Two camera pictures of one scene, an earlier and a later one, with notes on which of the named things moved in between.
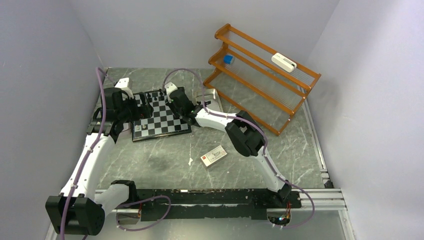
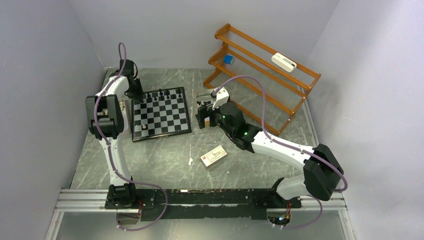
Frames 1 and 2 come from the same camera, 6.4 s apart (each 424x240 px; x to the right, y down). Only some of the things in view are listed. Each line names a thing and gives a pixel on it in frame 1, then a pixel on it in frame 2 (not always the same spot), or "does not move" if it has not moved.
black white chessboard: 163,122 does not move
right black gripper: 169,104 to 216,110
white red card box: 214,156 does not move
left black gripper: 144,111 to 139,95
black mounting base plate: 170,204 does not move
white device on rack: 284,62 does not move
